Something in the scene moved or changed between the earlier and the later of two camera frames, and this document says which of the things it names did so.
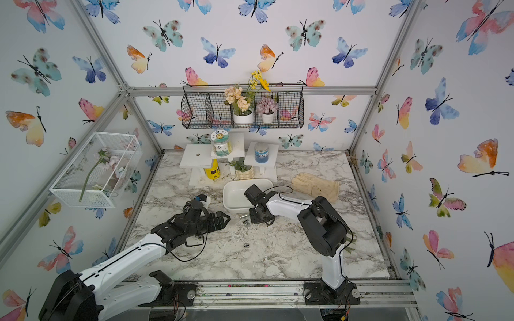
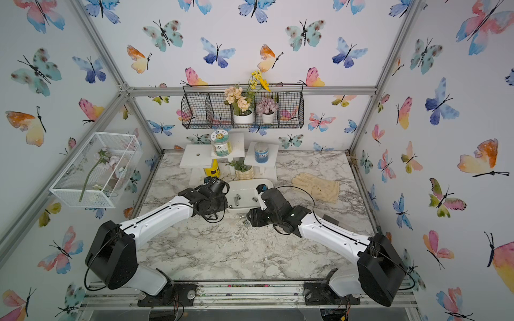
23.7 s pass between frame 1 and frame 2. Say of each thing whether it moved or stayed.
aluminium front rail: stayed
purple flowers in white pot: stayed
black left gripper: moved
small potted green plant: stayed
